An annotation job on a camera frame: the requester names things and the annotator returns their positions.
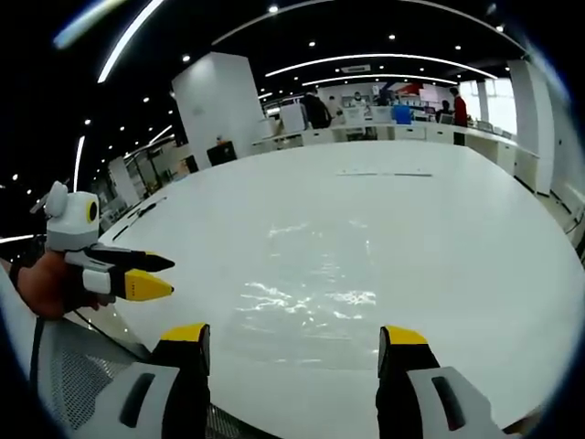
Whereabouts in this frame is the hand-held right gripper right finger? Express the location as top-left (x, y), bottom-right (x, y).
top-left (375, 325), bottom-right (517, 439)

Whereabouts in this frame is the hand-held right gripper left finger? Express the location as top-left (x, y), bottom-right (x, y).
top-left (75, 322), bottom-right (212, 439)

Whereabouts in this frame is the clear food packaging bag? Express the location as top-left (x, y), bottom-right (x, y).
top-left (232, 278), bottom-right (381, 369)
top-left (266, 219), bottom-right (372, 287)

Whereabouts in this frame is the person's left hand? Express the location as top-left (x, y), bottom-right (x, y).
top-left (16, 249), bottom-right (116, 320)

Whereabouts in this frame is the grey mesh chair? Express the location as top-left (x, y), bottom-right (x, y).
top-left (8, 315), bottom-right (156, 434)

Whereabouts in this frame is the black office chair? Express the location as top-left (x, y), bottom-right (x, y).
top-left (206, 140), bottom-right (239, 167)

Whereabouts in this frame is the long white counter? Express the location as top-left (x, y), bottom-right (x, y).
top-left (250, 119), bottom-right (520, 159)

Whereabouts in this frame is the blue box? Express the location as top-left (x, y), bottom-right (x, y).
top-left (391, 103), bottom-right (415, 125)

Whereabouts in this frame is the black cable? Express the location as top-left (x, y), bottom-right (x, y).
top-left (27, 314), bottom-right (48, 402)

